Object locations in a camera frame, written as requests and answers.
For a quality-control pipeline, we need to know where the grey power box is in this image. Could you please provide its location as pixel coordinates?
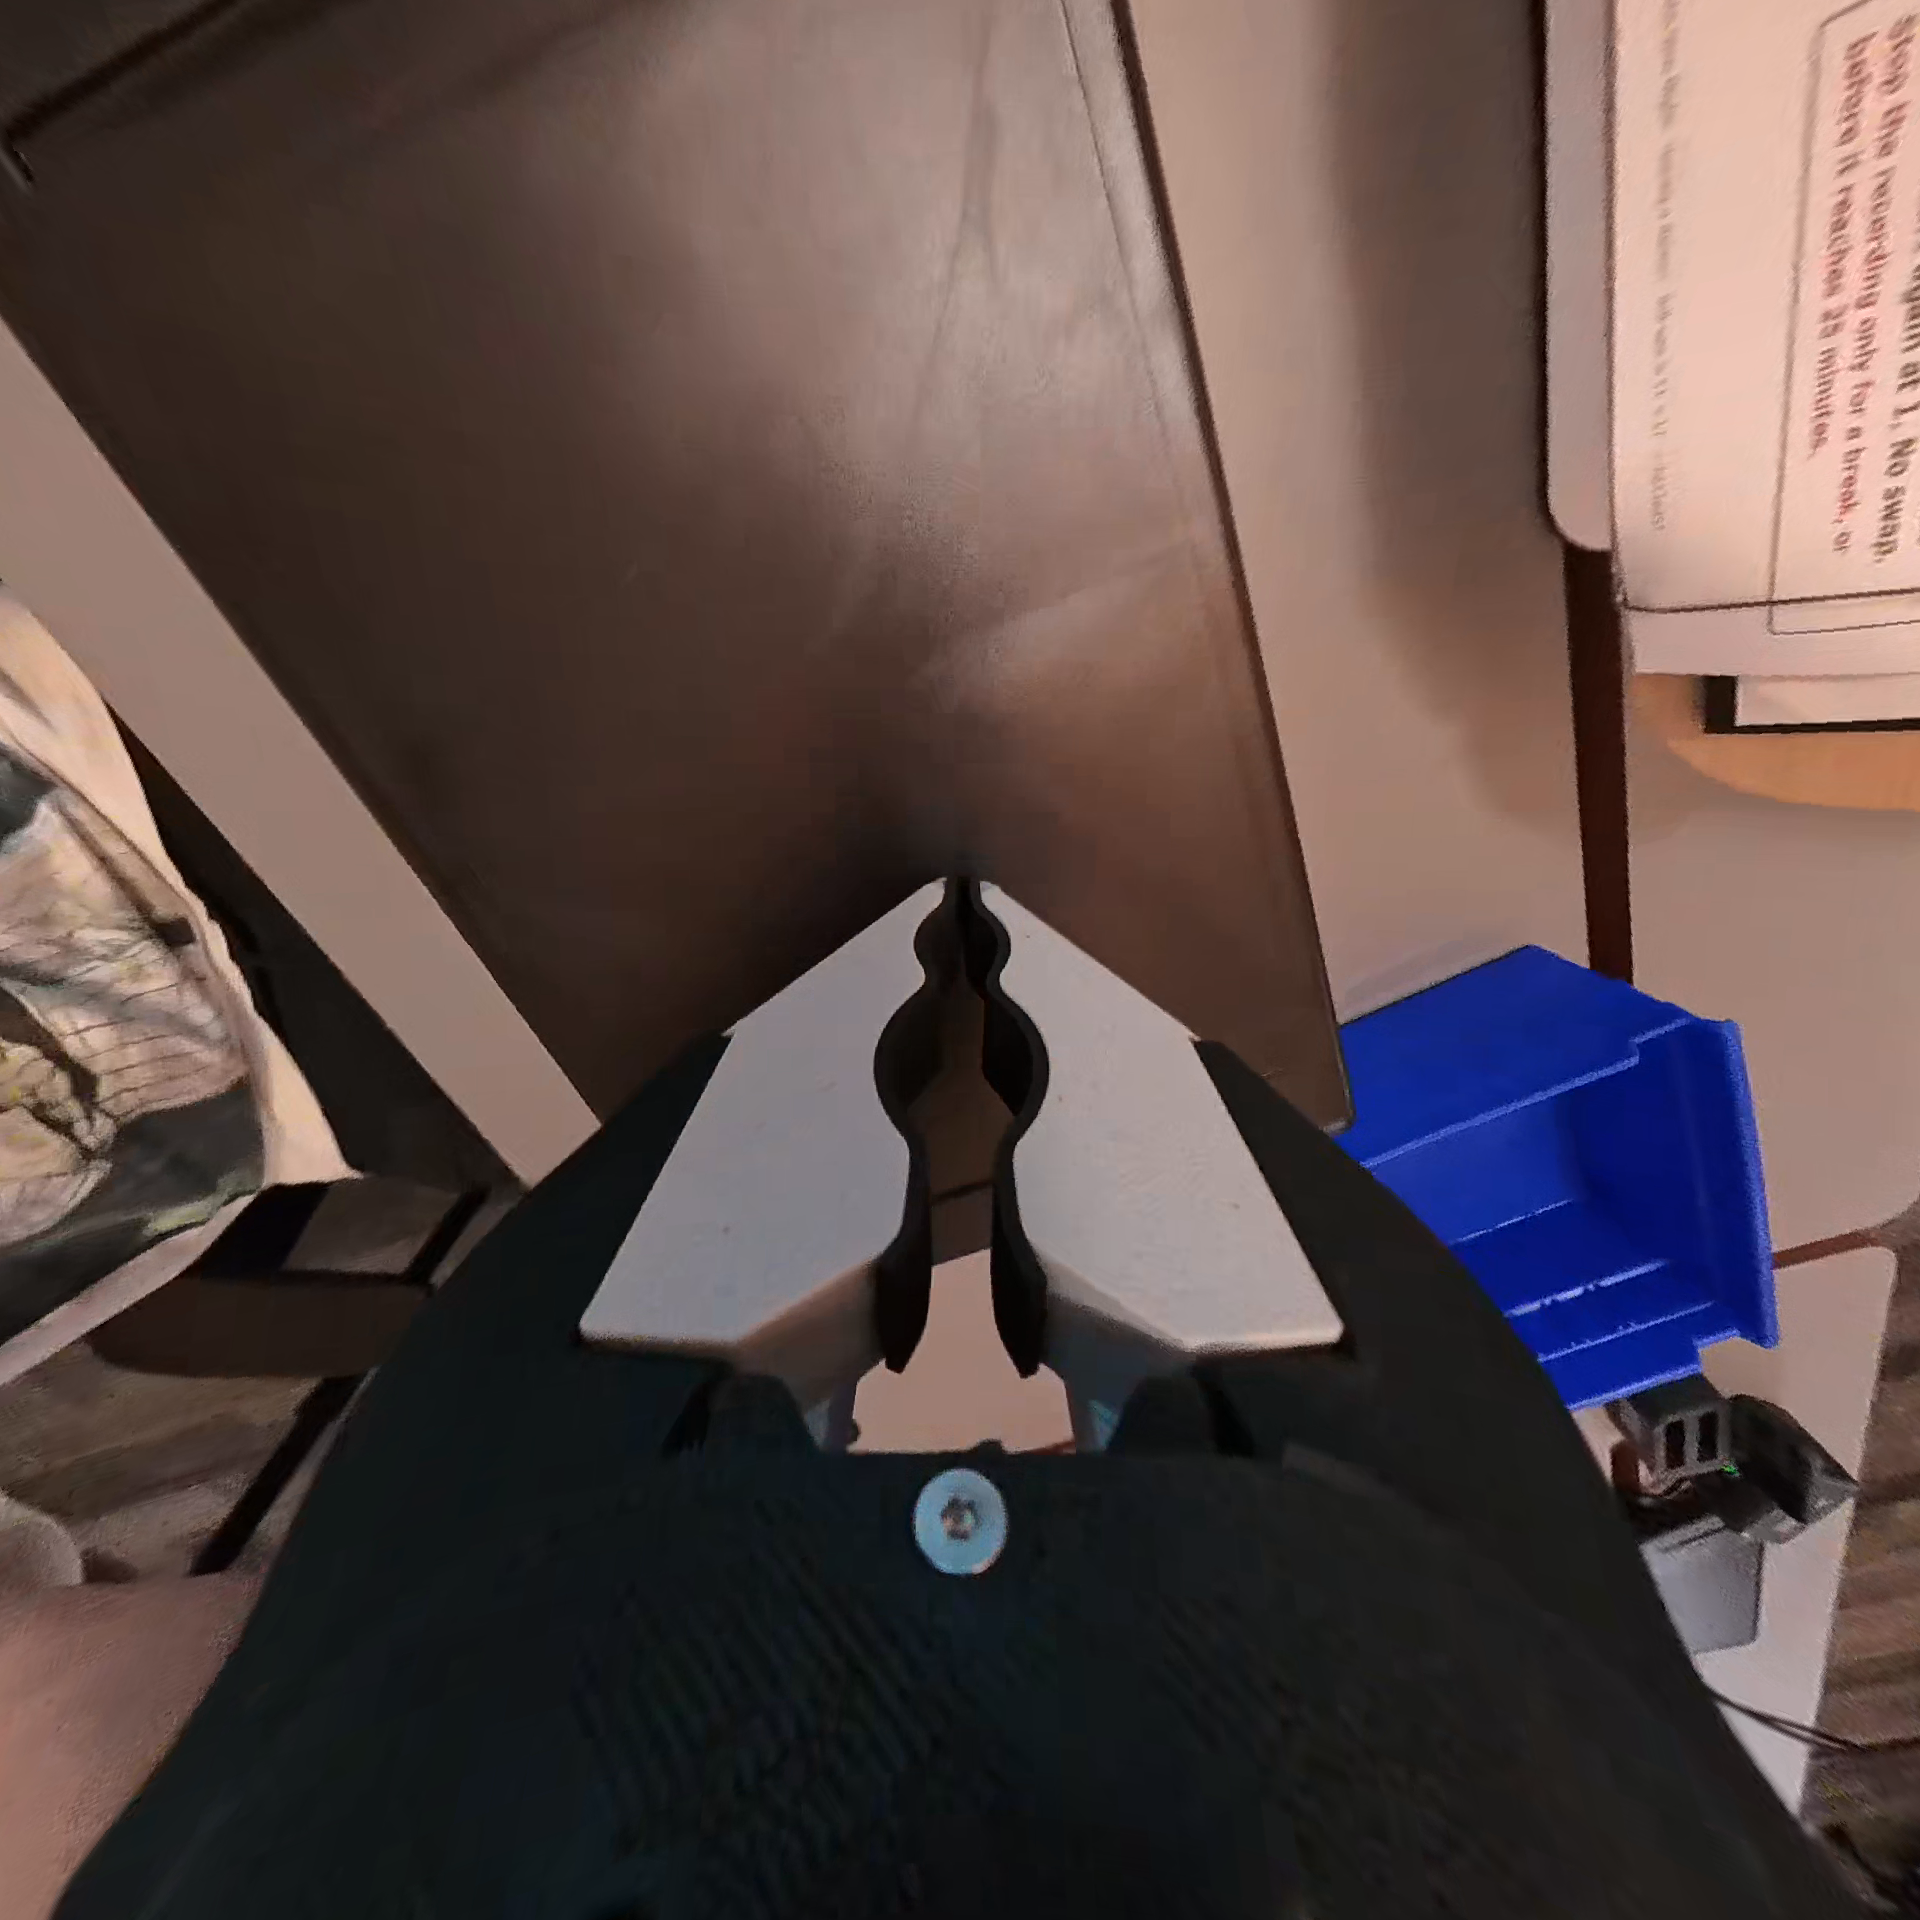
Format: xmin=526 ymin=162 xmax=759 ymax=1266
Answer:
xmin=1641 ymin=1523 xmax=1764 ymax=1660

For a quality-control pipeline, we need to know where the black office chair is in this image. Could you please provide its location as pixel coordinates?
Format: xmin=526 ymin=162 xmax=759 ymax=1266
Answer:
xmin=88 ymin=704 xmax=601 ymax=1578

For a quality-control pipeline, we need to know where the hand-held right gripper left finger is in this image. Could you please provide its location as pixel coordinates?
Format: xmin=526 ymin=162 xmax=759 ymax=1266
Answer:
xmin=576 ymin=881 xmax=950 ymax=1453

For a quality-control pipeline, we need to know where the wooden backing board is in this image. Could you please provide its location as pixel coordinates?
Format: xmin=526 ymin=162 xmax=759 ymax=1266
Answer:
xmin=1631 ymin=673 xmax=1920 ymax=812

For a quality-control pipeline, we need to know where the black drawer cabinet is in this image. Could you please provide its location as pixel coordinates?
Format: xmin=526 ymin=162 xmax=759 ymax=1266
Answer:
xmin=0 ymin=0 xmax=1354 ymax=1203

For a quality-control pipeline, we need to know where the white instruction poster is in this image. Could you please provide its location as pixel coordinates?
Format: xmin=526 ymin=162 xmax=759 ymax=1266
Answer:
xmin=1544 ymin=0 xmax=1920 ymax=737

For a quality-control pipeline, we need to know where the black electronic device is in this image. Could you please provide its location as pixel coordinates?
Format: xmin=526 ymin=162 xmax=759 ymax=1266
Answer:
xmin=1610 ymin=1380 xmax=1862 ymax=1548

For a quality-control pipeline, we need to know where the blue plastic bin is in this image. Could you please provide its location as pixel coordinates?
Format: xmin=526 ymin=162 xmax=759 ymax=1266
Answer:
xmin=1332 ymin=945 xmax=1783 ymax=1413

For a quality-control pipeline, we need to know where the grey desk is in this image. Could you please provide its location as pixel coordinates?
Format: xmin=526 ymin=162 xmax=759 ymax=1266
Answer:
xmin=0 ymin=0 xmax=1920 ymax=1818

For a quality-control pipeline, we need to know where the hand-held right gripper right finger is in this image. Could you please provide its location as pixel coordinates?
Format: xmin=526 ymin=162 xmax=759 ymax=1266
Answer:
xmin=966 ymin=881 xmax=1344 ymax=1453

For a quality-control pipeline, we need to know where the person's printed white t-shirt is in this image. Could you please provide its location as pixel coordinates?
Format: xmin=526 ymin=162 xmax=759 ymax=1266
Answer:
xmin=0 ymin=585 xmax=354 ymax=1345

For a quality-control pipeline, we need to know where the person's right forearm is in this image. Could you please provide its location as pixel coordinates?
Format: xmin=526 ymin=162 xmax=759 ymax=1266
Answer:
xmin=0 ymin=1576 xmax=264 ymax=1920

